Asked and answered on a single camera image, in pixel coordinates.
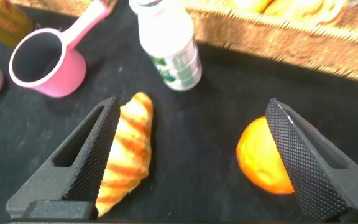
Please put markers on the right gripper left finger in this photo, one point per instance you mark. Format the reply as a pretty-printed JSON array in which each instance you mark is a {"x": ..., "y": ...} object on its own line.
[{"x": 73, "y": 174}]

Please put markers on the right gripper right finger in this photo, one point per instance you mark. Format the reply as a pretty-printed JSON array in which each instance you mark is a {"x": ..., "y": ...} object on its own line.
[{"x": 309, "y": 161}]

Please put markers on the round orange bun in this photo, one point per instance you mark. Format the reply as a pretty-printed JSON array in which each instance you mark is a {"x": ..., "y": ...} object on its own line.
[{"x": 259, "y": 158}]

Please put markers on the striped croissant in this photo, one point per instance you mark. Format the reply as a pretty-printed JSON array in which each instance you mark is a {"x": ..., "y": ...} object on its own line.
[{"x": 132, "y": 146}]

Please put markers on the pink saucepan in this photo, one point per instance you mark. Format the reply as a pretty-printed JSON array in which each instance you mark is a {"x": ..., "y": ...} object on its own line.
[{"x": 70, "y": 77}]

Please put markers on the white milk drink bottle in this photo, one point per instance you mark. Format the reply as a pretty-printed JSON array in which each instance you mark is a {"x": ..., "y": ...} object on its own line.
[{"x": 166, "y": 34}]

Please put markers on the black tablecloth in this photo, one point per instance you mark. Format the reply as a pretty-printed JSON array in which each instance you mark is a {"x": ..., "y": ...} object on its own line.
[{"x": 197, "y": 140}]

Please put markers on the gold drink can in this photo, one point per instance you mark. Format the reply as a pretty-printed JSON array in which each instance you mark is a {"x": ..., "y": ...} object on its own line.
[{"x": 2, "y": 21}]

